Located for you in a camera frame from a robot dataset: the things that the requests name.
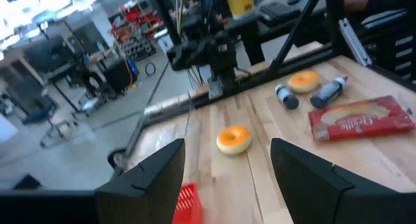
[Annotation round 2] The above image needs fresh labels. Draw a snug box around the black keyboard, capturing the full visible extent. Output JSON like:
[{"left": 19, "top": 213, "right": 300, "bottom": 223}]
[{"left": 258, "top": 1, "right": 302, "bottom": 27}]

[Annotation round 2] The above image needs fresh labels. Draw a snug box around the silver aluminium extrusion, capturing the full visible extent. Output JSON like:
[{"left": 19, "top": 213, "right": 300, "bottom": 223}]
[{"left": 337, "top": 18, "right": 373, "bottom": 68}]

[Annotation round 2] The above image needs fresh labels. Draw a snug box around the yellow bucket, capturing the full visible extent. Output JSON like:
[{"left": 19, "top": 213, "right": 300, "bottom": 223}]
[{"left": 224, "top": 0, "right": 256, "bottom": 19}]

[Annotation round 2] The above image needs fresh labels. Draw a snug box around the black desk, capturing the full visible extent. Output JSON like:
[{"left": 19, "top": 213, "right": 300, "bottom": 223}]
[{"left": 224, "top": 0, "right": 326, "bottom": 66}]

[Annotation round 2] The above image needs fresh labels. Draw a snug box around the black drawer unit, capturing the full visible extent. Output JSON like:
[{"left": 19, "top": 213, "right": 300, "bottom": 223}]
[{"left": 360, "top": 9, "right": 416, "bottom": 84}]

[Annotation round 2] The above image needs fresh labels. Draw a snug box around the red plastic basket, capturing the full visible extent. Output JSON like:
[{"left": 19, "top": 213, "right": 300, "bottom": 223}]
[{"left": 171, "top": 182, "right": 203, "bottom": 224}]

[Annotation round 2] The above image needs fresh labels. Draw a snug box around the blue food colouring bottle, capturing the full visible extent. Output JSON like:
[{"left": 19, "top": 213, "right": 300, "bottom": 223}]
[{"left": 309, "top": 75, "right": 349, "bottom": 109}]

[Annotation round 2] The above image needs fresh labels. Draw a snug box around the red popcorn packet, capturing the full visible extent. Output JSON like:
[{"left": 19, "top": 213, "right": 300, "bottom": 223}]
[{"left": 307, "top": 95, "right": 416, "bottom": 142}]

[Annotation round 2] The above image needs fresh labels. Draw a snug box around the black rolling cart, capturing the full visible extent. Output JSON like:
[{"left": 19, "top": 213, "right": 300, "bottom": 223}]
[{"left": 102, "top": 58, "right": 140, "bottom": 95}]

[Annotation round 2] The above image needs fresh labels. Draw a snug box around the person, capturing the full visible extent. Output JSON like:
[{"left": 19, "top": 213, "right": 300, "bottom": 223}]
[{"left": 343, "top": 0, "right": 407, "bottom": 14}]

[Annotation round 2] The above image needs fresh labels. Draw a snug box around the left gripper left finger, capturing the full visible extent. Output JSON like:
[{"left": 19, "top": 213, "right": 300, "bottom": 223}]
[{"left": 0, "top": 138, "right": 187, "bottom": 224}]

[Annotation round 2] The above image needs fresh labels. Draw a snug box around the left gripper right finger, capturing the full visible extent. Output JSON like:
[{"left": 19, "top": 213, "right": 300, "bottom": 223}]
[{"left": 270, "top": 138, "right": 416, "bottom": 224}]

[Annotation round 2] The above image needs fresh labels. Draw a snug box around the shelf with red bins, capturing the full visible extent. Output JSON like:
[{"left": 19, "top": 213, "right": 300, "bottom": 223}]
[{"left": 109, "top": 3, "right": 163, "bottom": 61}]

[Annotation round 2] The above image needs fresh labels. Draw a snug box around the orange glazed toy donut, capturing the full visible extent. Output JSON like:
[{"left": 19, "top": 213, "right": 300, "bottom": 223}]
[
  {"left": 287, "top": 69, "right": 321, "bottom": 94},
  {"left": 216, "top": 125, "right": 253, "bottom": 156}
]

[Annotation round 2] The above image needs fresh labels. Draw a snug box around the black food colouring bottle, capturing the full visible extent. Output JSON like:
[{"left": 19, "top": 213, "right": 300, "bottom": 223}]
[{"left": 274, "top": 83, "right": 300, "bottom": 110}]

